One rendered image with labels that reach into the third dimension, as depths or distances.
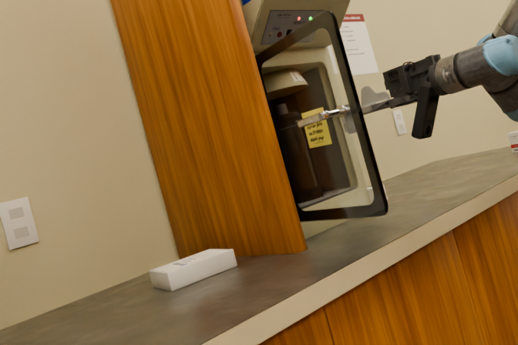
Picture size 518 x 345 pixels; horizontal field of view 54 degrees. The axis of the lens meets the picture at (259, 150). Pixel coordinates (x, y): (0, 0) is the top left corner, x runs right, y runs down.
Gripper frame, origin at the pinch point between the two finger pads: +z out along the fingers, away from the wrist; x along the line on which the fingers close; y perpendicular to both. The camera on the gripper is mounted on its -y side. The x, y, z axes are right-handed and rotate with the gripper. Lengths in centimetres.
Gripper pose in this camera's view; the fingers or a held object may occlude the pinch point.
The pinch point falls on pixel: (369, 112)
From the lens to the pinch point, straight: 122.5
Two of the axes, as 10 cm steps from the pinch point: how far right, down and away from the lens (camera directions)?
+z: -6.2, 2.0, 7.6
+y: -2.7, -9.6, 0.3
